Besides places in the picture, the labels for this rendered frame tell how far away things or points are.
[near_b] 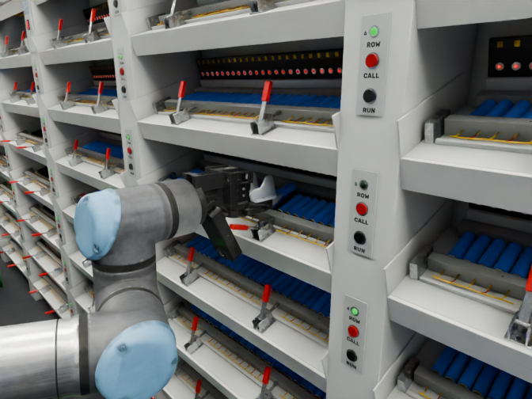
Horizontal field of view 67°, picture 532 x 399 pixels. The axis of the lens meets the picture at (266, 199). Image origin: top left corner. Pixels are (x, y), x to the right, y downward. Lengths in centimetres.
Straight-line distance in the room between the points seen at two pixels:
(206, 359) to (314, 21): 82
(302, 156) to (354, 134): 11
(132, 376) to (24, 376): 11
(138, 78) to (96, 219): 56
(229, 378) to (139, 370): 56
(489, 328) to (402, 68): 33
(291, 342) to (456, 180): 45
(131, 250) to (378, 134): 37
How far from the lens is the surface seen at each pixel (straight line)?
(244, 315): 89
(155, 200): 60
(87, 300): 187
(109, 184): 128
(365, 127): 56
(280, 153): 67
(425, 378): 72
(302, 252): 70
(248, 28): 72
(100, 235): 57
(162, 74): 110
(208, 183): 67
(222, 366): 107
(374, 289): 61
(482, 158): 53
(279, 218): 76
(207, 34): 81
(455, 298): 60
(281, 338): 83
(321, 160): 62
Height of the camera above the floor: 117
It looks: 16 degrees down
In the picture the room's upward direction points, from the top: straight up
